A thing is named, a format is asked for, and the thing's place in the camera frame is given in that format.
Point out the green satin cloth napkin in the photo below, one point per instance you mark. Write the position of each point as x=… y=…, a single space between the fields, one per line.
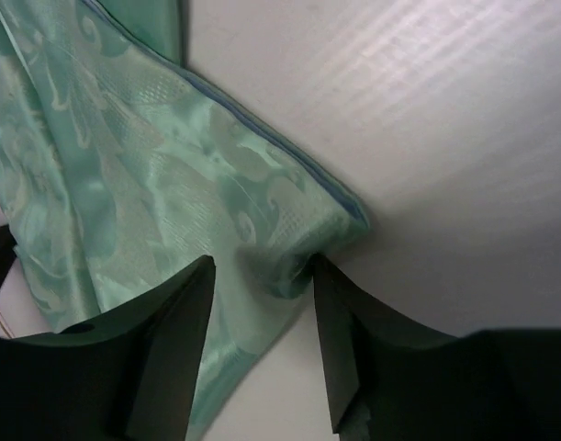
x=119 y=167

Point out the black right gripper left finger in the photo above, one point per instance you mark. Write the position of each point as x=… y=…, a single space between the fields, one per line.
x=127 y=374

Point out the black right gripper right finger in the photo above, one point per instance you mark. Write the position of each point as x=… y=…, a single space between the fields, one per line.
x=390 y=378

